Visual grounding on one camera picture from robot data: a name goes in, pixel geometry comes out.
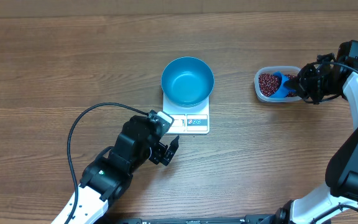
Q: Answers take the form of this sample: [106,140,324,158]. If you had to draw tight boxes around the blue plastic measuring scoop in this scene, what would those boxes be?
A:
[271,72,295,98]

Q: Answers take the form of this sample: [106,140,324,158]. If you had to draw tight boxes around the red adzuki beans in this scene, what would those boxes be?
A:
[258,73,296,98]

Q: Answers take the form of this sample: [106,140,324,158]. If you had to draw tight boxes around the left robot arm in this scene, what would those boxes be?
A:
[52,111,179,224]

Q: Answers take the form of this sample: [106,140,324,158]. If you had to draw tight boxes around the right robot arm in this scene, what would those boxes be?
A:
[263,40,358,223]

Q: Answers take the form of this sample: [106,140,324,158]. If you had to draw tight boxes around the white digital kitchen scale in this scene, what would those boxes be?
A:
[163,94,210,134]

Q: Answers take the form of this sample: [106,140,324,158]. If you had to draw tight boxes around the blue metal bowl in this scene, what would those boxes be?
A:
[161,57,215,107]

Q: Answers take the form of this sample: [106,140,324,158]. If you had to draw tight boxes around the clear plastic food container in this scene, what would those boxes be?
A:
[254,66,301,103]

